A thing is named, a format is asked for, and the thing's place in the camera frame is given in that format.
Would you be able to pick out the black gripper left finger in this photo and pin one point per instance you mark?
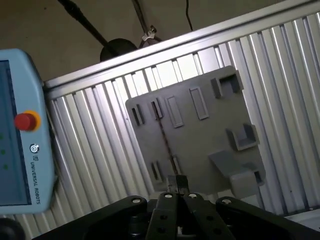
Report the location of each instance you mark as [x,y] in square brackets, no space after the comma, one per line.
[162,217]

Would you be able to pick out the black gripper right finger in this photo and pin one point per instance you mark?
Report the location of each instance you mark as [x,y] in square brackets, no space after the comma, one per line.
[250,217]

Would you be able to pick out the grey plastic parts rack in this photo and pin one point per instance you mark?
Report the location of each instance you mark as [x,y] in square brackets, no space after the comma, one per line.
[200,140]

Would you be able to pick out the black stand with round base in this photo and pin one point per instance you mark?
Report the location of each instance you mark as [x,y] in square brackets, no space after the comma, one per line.
[117,48]

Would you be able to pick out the tripod with silver clamp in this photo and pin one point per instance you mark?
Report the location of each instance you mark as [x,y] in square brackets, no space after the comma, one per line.
[148,35]

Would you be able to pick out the pale blue teach pendant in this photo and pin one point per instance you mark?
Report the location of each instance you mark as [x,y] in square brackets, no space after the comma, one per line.
[27,82]

